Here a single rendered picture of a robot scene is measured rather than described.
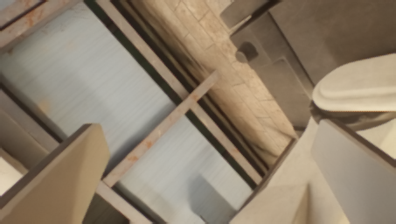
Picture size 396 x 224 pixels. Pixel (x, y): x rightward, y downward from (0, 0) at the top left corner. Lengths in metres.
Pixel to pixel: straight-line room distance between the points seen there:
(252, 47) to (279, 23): 0.08
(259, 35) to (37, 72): 0.93
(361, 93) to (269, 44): 0.25
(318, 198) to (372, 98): 0.14
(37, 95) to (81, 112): 0.20
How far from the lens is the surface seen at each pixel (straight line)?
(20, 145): 1.04
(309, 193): 0.29
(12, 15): 1.13
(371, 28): 0.44
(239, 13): 0.51
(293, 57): 0.52
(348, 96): 0.33
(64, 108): 1.05
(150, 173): 1.08
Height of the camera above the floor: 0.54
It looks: 17 degrees down
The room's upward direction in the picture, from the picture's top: 136 degrees counter-clockwise
